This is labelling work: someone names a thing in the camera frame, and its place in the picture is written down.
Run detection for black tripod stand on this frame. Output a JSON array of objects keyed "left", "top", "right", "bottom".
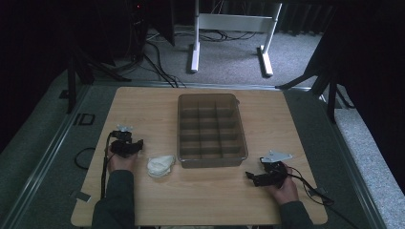
[
  {"left": 274, "top": 31, "right": 355, "bottom": 124},
  {"left": 65, "top": 47, "right": 132, "bottom": 115}
]

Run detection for metal floor rail frame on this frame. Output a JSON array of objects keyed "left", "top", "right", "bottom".
[{"left": 0, "top": 79, "right": 388, "bottom": 229}]

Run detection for black cable loop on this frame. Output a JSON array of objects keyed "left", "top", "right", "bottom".
[{"left": 74, "top": 147, "right": 96, "bottom": 170}]

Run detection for person's left hand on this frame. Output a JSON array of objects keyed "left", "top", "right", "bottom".
[{"left": 106, "top": 146, "right": 139, "bottom": 175}]

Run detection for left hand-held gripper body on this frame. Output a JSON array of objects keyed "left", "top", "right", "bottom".
[{"left": 110, "top": 124, "right": 139, "bottom": 158}]

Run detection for dark computer tower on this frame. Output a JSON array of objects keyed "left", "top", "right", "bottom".
[{"left": 126, "top": 0, "right": 150, "bottom": 62}]

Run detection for brown translucent divided storage box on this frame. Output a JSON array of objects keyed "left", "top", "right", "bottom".
[{"left": 177, "top": 93, "right": 249, "bottom": 169}]

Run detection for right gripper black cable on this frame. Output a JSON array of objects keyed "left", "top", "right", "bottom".
[{"left": 286, "top": 166, "right": 362, "bottom": 229}]

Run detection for bundle of black floor cables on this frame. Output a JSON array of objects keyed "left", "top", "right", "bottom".
[{"left": 139, "top": 40, "right": 187, "bottom": 89}]

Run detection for person's right hand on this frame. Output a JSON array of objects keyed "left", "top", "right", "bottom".
[{"left": 266, "top": 163, "right": 300, "bottom": 206}]

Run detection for white metal desk frame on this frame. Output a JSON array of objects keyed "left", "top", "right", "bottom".
[{"left": 189, "top": 0, "right": 284, "bottom": 78}]

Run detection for white cloth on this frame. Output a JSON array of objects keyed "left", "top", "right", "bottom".
[{"left": 146, "top": 154, "right": 177, "bottom": 178}]

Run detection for grey tape strip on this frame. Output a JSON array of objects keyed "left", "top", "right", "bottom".
[{"left": 75, "top": 190, "right": 93, "bottom": 203}]

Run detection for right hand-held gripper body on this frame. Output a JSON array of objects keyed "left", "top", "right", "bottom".
[{"left": 260, "top": 150, "right": 293, "bottom": 189}]

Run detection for black cables under desk frame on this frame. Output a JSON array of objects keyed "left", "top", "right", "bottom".
[{"left": 197, "top": 28, "right": 260, "bottom": 43}]

